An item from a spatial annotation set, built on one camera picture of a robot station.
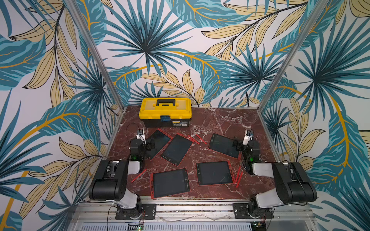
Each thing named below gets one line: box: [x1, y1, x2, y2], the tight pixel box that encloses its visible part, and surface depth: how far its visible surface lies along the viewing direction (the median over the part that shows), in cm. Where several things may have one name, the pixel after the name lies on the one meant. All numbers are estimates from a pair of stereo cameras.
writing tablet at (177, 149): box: [159, 132, 194, 167], surface depth 98 cm
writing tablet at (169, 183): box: [150, 167, 191, 200], surface depth 84 cm
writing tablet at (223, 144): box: [208, 132, 240, 159], surface depth 103 cm
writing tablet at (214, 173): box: [196, 160, 234, 187], surface depth 88 cm
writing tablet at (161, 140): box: [145, 128, 173, 161], surface depth 105 cm
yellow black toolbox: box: [138, 97, 193, 128], surface depth 99 cm
